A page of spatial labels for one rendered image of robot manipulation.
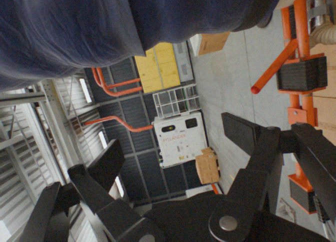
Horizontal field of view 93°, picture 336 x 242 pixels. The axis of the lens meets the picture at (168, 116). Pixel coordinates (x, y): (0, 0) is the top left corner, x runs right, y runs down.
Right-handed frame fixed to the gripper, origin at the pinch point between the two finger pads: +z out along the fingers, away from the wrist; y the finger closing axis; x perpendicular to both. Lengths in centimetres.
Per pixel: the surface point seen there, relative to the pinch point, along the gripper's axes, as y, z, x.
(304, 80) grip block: 31.9, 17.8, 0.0
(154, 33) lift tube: 1.3, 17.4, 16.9
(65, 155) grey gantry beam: -162, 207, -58
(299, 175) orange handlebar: 34, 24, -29
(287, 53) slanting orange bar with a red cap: 31.3, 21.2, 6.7
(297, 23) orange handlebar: 33.4, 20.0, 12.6
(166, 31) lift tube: 3.9, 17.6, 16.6
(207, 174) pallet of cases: 100, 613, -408
